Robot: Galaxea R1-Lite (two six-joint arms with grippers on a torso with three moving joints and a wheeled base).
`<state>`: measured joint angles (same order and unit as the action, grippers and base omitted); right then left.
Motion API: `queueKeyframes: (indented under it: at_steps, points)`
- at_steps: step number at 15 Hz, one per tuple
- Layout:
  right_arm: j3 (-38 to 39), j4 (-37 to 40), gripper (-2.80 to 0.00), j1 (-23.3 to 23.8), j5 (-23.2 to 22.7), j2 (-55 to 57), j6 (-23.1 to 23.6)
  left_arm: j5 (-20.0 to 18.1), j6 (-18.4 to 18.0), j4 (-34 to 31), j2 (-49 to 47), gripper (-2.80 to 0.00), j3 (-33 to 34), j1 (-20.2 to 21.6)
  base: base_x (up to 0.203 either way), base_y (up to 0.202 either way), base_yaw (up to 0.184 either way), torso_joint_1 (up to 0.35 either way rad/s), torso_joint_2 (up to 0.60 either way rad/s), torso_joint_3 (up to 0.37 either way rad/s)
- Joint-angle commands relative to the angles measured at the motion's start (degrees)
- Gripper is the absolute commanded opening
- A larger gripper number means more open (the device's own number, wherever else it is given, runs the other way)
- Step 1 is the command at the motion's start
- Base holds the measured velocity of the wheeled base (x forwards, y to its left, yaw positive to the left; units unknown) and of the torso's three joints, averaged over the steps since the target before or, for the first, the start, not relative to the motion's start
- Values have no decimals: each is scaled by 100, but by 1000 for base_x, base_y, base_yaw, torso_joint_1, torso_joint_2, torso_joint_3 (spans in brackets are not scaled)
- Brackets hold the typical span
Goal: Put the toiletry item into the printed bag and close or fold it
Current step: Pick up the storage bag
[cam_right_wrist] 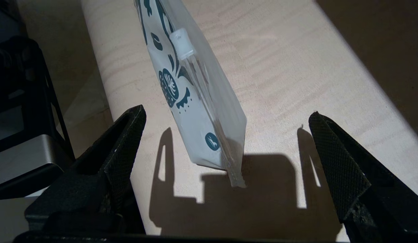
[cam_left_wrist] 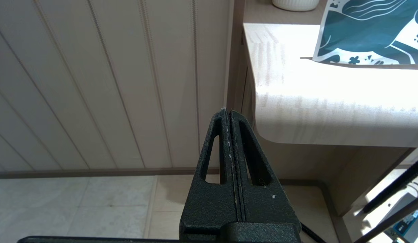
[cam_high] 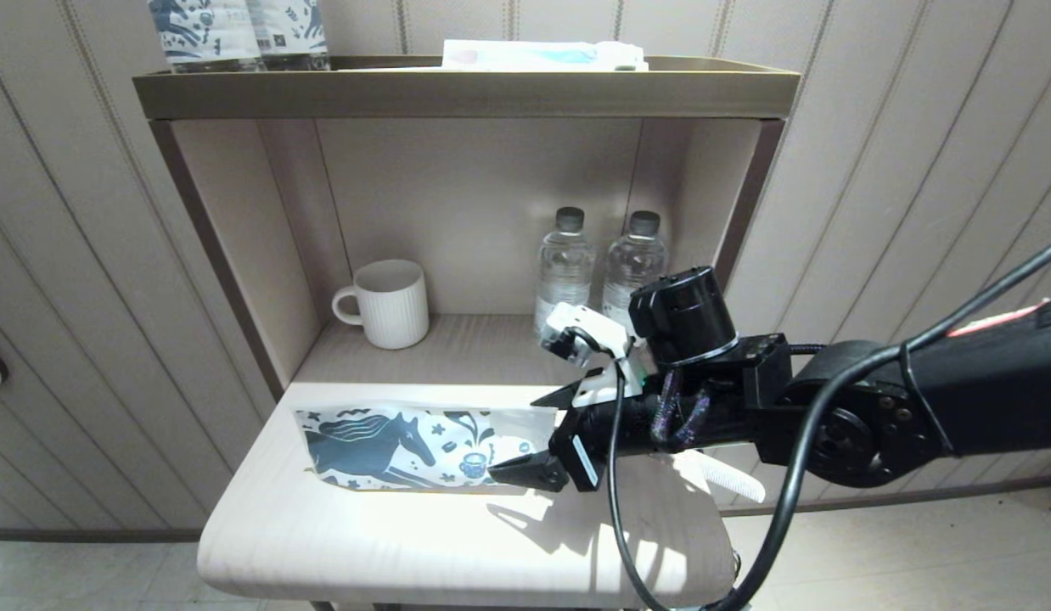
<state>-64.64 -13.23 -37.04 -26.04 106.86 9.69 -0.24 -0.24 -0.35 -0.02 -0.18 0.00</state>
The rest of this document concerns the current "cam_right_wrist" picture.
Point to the horse print plastic pouch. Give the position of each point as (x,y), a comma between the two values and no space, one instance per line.
(192,111)

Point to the beige wooden shelf unit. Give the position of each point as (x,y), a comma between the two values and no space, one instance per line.
(280,84)

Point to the grey black robot base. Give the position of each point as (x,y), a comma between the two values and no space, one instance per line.
(23,152)

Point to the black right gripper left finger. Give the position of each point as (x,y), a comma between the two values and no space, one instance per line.
(94,189)

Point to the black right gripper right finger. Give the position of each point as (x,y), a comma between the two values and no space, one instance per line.
(371,195)

